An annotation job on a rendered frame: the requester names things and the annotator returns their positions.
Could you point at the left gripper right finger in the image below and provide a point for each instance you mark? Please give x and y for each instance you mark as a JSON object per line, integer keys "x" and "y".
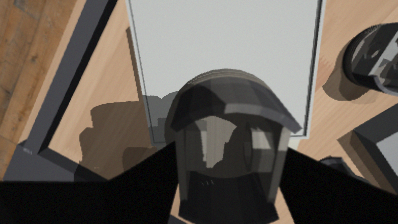
{"x": 316, "y": 193}

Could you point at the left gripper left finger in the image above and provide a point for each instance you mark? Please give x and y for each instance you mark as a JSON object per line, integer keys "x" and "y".
{"x": 147, "y": 199}

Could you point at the white digital scale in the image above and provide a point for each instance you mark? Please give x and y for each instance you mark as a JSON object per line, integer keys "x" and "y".
{"x": 275, "y": 40}

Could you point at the grey metal tray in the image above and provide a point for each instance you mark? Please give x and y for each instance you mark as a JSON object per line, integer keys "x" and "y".
{"x": 382, "y": 129}

